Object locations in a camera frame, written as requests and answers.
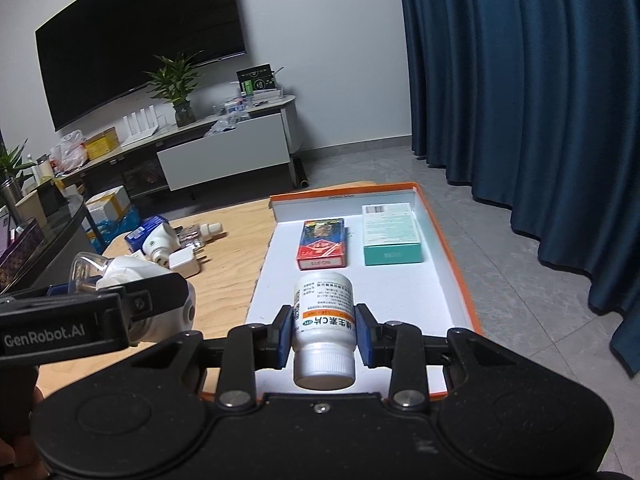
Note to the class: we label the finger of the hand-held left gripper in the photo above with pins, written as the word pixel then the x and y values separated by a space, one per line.
pixel 155 297
pixel 61 289

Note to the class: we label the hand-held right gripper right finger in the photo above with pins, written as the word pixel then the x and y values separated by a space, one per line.
pixel 364 335

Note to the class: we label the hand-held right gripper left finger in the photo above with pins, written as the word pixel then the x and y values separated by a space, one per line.
pixel 285 335

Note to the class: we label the white nebulizer with clear mask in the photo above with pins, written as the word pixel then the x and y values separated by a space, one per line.
pixel 125 272

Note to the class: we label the white medicine bottle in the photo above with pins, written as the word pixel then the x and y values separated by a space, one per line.
pixel 325 310

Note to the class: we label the orange-rimmed white box lid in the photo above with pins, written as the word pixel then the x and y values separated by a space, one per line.
pixel 415 300

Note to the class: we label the white plug adapter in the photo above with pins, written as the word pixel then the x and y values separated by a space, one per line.
pixel 184 262

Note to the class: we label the white round plug-in device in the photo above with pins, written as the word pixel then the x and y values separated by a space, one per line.
pixel 160 251

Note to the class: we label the dark round side table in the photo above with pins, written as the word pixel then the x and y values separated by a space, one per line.
pixel 60 240

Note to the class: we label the blue box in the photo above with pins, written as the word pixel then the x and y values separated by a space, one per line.
pixel 140 234

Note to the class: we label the blue bag with boxes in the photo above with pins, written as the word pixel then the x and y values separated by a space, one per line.
pixel 120 225

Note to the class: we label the clear bottle with white cap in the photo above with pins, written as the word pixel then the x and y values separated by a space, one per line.
pixel 202 231

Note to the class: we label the plain cardboard box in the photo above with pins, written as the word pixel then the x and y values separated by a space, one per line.
pixel 32 210

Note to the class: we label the red playing card box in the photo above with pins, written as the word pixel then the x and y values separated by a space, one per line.
pixel 322 245

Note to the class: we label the white and yellow cardboard box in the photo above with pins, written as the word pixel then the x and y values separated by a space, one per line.
pixel 107 202

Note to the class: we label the teal box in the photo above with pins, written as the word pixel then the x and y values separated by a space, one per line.
pixel 391 235

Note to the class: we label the leafy plant in metal cup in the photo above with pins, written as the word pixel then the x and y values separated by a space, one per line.
pixel 12 170

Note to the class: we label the red and white plastic bag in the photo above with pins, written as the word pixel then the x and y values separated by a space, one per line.
pixel 67 152

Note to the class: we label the grey television cabinet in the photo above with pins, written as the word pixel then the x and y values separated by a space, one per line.
pixel 225 155

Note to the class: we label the white router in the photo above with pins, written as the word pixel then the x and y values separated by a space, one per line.
pixel 142 125

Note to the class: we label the pile of clear plastic packets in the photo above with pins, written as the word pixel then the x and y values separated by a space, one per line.
pixel 227 117

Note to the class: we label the potted green plant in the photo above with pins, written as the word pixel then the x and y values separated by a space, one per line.
pixel 177 85

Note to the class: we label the green and black display card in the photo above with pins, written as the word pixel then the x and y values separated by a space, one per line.
pixel 256 80

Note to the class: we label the black television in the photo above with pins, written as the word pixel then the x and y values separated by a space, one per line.
pixel 125 35

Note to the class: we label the blue curtain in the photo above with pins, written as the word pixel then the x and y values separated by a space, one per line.
pixel 525 110

